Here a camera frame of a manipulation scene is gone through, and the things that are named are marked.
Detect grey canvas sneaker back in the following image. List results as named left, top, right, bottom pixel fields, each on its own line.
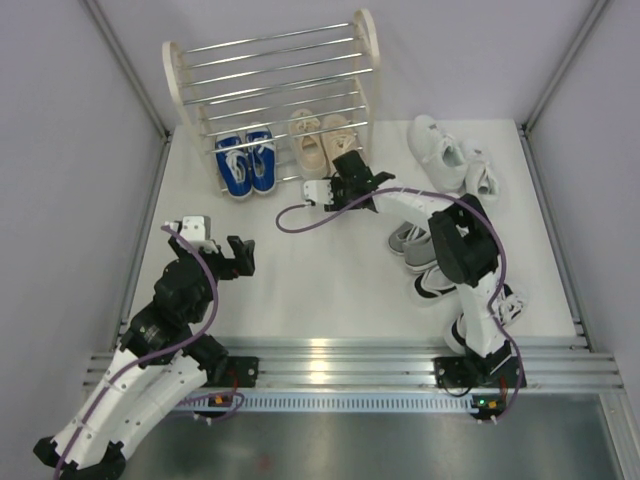
left=387, top=222, right=425, bottom=255

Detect black white sneaker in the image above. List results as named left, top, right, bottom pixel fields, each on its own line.
left=411, top=265, right=456, bottom=305
left=443, top=283, right=526, bottom=355

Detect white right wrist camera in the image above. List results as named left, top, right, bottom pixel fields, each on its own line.
left=302, top=179, right=333, bottom=206

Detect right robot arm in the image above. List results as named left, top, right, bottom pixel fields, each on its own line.
left=319, top=151, right=526, bottom=389

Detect aluminium mounting rail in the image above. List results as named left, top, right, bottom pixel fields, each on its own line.
left=82, top=335, right=626, bottom=391

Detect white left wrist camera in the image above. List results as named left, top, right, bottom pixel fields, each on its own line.
left=167, top=215, right=218, bottom=253

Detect grey canvas sneaker front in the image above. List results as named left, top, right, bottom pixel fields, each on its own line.
left=403, top=239, right=437, bottom=273

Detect grey canvas sneaker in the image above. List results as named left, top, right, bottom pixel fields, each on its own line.
left=403, top=239, right=437, bottom=273
left=387, top=222, right=425, bottom=255

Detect cream and chrome shoe rack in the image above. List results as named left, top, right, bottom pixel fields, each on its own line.
left=162, top=8, right=381, bottom=196

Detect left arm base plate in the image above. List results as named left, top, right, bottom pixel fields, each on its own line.
left=206, top=356, right=259, bottom=389

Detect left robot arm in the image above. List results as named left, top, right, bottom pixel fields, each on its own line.
left=33, top=232, right=255, bottom=479

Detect white sneaker right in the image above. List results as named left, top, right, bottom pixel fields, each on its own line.
left=460, top=139, right=501, bottom=203

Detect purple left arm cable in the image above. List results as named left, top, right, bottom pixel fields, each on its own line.
left=52, top=224, right=246, bottom=480

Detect blue canvas sneaker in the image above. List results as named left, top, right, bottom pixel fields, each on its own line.
left=246, top=126, right=276, bottom=195
left=214, top=132, right=252, bottom=200

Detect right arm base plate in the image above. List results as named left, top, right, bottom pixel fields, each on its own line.
left=434, top=356, right=527, bottom=390

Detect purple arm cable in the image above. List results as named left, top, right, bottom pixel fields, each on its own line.
left=276, top=187, right=529, bottom=421
left=52, top=224, right=246, bottom=480

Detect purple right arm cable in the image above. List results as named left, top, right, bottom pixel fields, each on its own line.
left=276, top=187, right=529, bottom=421

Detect black white sneaker lower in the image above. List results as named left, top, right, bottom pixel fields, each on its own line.
left=443, top=283, right=526, bottom=355

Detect white sneaker left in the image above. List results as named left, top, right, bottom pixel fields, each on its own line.
left=407, top=115, right=468, bottom=193

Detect perforated cable duct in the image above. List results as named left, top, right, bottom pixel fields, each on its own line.
left=175, top=391, right=501, bottom=413

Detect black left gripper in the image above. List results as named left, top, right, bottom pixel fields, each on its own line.
left=170, top=234, right=254, bottom=323

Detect black white sneaker upper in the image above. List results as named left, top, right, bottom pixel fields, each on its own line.
left=411, top=265, right=456, bottom=305

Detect beige lace sneaker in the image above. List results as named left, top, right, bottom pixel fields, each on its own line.
left=321, top=114, right=360, bottom=176
left=288, top=109, right=328, bottom=180

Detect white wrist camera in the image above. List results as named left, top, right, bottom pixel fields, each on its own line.
left=167, top=215, right=218, bottom=253
left=302, top=179, right=333, bottom=206

